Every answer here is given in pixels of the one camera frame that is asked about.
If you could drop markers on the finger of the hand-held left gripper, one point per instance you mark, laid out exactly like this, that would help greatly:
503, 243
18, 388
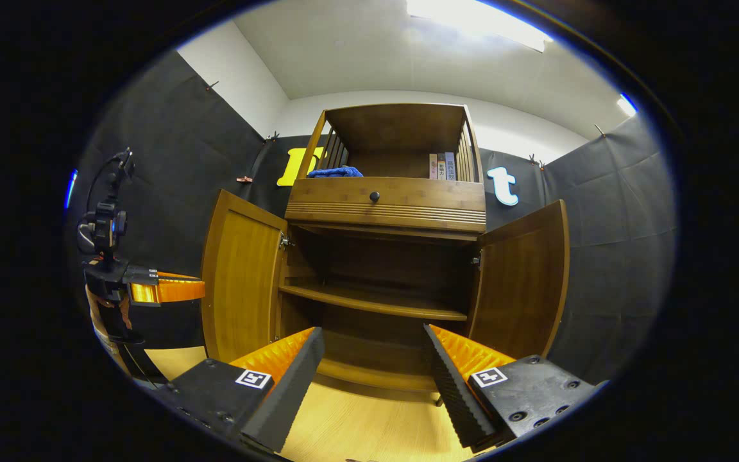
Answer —
177, 292

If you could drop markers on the black backdrop cloth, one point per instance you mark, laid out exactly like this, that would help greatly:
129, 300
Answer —
613, 244

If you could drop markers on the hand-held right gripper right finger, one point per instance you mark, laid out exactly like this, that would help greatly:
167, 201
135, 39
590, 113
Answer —
456, 391

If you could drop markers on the large ceiling light panel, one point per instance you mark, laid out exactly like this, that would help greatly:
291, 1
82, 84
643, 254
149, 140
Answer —
472, 19

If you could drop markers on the blue folded cloth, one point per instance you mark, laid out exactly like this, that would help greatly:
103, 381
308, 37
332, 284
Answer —
334, 172

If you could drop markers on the brown book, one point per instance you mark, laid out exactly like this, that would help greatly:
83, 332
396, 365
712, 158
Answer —
441, 167

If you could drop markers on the wooden double-door shoe cabinet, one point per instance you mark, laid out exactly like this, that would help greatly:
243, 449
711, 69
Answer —
401, 128

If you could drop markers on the small ceiling light panel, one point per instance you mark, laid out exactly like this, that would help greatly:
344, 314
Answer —
627, 104

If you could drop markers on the wooden inner cabinet shelf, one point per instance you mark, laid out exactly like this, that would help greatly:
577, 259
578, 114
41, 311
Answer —
376, 301

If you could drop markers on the wooden cabinet drawer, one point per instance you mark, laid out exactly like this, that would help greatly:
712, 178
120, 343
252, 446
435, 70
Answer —
421, 199

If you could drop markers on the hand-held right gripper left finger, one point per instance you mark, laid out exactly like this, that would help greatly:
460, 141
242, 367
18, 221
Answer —
289, 398

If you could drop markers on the grey book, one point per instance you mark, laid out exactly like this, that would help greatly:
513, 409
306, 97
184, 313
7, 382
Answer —
450, 165

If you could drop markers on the wooden shoe cabinet door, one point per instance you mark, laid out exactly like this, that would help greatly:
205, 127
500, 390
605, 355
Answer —
517, 282
241, 276

